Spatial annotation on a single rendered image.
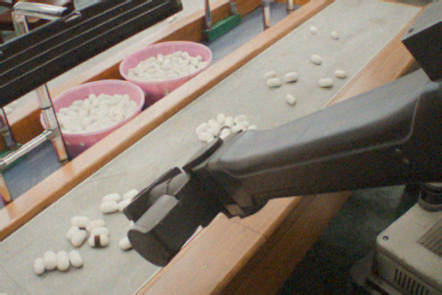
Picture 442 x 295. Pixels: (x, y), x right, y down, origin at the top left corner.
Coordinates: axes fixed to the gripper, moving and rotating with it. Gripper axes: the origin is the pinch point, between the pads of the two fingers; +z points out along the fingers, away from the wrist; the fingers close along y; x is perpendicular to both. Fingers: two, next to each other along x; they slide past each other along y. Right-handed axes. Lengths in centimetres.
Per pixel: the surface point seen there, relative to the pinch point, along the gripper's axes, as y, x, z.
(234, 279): -5.3, 16.7, -2.6
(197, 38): -87, -26, 60
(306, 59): -81, 0, 21
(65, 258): 7.5, -0.4, 16.9
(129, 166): -18.6, -6.0, 27.1
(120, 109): -34, -18, 42
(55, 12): -9.9, -33.6, 1.2
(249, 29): -105, -19, 54
